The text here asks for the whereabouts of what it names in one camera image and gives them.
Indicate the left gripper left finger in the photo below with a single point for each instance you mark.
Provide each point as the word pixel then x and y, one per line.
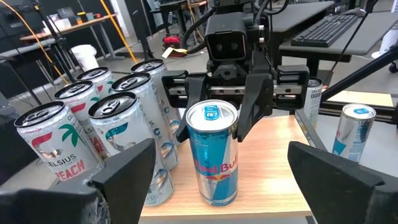
pixel 124 186

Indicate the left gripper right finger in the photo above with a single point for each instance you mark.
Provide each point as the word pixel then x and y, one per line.
pixel 342 196

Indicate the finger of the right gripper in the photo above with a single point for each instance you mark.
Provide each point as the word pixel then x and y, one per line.
pixel 259 99
pixel 196 93

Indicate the Celsius arctic vibe can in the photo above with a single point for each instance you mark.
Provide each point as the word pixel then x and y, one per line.
pixel 124 130
pixel 143 93
pixel 155 71

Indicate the blue silver Red Bull can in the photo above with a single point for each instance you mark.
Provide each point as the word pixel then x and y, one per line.
pixel 214 155
pixel 354 133

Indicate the Celsius peach vibe can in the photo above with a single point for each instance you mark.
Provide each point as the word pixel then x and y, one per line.
pixel 77 102
pixel 59 146
pixel 96 77

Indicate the white Celsius can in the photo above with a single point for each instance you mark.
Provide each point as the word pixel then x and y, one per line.
pixel 312 99

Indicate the red tool case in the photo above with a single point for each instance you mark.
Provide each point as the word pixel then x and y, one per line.
pixel 172 41

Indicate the black keyboard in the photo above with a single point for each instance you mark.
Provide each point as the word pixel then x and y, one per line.
pixel 323 31

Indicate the black desk leg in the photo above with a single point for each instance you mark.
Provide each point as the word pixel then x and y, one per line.
pixel 360 73

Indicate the white bucket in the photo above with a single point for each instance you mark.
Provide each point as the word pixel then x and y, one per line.
pixel 84 57

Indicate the grey desk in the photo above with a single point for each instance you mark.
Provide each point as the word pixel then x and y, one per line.
pixel 370 34

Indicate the white plastic stand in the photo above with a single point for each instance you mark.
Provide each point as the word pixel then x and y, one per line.
pixel 390 42

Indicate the wooden desk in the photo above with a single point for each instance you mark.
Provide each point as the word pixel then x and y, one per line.
pixel 62 30

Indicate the white box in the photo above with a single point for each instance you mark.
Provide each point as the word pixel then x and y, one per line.
pixel 63 24

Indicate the grey table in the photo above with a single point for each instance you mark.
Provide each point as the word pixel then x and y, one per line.
pixel 25 49

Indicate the black partition panel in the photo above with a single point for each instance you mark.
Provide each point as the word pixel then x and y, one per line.
pixel 12 28

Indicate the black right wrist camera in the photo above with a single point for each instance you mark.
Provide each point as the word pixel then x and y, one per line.
pixel 227 37

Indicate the wooden shelf with black frame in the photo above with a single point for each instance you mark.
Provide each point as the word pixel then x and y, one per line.
pixel 267 174

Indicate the black aluminium table frame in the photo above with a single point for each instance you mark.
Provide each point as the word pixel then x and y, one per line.
pixel 387 116

